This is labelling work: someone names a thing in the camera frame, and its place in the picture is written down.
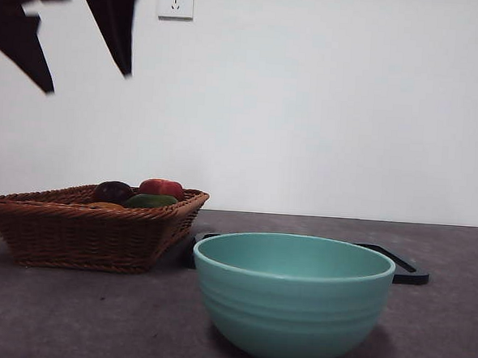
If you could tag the green avocado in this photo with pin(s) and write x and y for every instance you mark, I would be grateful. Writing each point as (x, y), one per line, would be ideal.
(150, 201)

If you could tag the dark rectangular tray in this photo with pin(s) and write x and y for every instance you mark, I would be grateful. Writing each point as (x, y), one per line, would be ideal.
(411, 276)

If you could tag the brown kiwifruit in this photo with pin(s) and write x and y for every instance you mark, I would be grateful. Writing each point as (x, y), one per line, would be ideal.
(105, 205)

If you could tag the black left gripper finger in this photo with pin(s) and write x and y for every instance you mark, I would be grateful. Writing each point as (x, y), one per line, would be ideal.
(115, 13)
(24, 48)

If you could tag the dark purple plum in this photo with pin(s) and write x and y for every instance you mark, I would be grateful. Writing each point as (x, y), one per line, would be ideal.
(112, 191)

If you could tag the brown wicker basket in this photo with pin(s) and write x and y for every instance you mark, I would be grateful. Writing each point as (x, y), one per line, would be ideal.
(77, 238)

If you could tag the white wall socket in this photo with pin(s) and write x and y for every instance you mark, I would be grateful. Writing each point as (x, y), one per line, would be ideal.
(175, 13)

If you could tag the red apple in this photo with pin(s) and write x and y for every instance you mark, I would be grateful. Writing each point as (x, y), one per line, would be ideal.
(161, 188)

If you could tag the teal ribbed bowl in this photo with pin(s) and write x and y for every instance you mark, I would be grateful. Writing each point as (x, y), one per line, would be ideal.
(291, 312)

